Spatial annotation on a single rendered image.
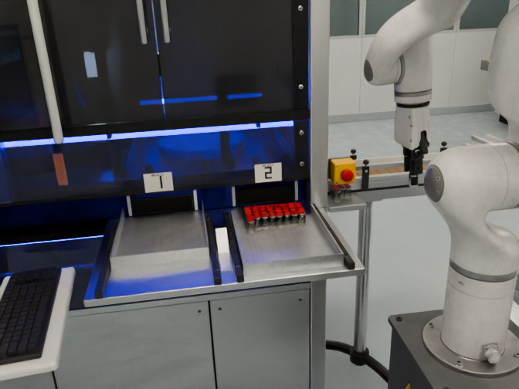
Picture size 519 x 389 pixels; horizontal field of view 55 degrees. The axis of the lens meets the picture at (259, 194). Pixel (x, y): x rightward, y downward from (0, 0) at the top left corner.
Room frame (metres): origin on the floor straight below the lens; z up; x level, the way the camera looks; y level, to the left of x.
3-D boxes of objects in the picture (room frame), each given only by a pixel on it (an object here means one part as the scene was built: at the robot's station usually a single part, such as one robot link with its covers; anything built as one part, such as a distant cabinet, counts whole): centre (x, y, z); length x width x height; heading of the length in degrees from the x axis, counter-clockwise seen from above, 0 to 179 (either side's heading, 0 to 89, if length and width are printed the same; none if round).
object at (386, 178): (1.73, -0.54, 0.92); 0.69 x 0.16 x 0.16; 98
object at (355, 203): (1.59, -0.28, 0.87); 0.14 x 0.13 x 0.02; 8
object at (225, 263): (1.20, 0.10, 0.91); 0.14 x 0.03 x 0.06; 9
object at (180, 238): (1.35, 0.29, 0.90); 0.34 x 0.26 x 0.04; 8
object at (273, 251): (1.28, -0.06, 0.90); 0.34 x 0.26 x 0.04; 7
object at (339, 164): (1.55, -0.27, 1.00); 0.08 x 0.07 x 0.07; 8
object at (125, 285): (1.30, 0.12, 0.87); 0.70 x 0.48 x 0.02; 98
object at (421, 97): (1.16, -0.36, 1.31); 0.09 x 0.08 x 0.03; 10
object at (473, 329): (0.83, -0.42, 0.95); 0.19 x 0.19 x 0.18
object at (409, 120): (1.16, -0.37, 1.25); 0.10 x 0.08 x 0.11; 10
